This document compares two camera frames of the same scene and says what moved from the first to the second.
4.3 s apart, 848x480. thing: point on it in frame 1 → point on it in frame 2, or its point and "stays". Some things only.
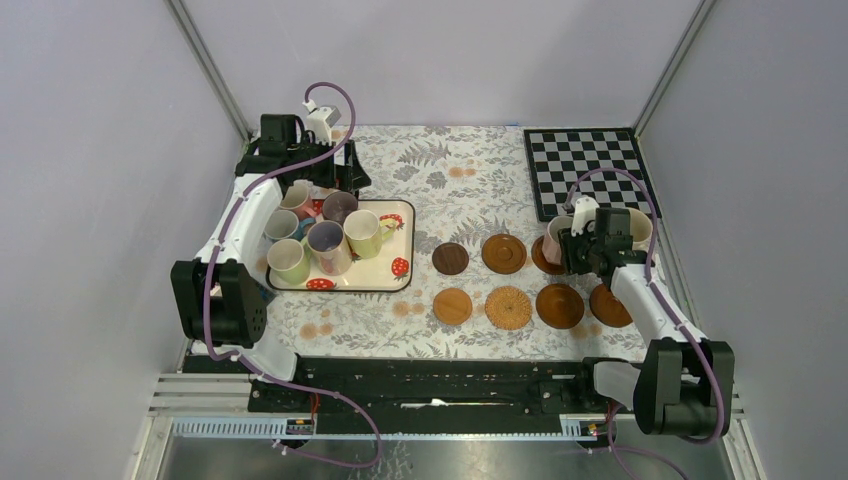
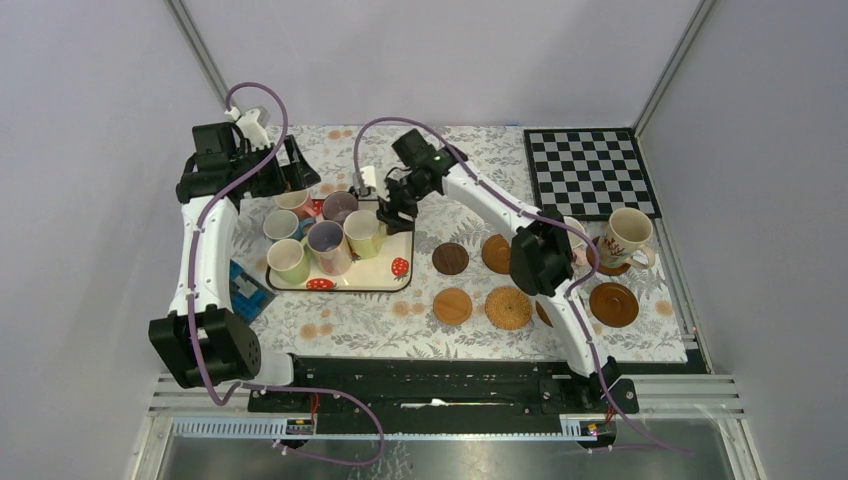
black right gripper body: [578, 251] → [403, 199]
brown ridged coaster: [504, 254] stays
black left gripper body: [325, 173] → [273, 179]
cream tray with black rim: [393, 270] stays
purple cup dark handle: [337, 205] stays
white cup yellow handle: [365, 232] stays
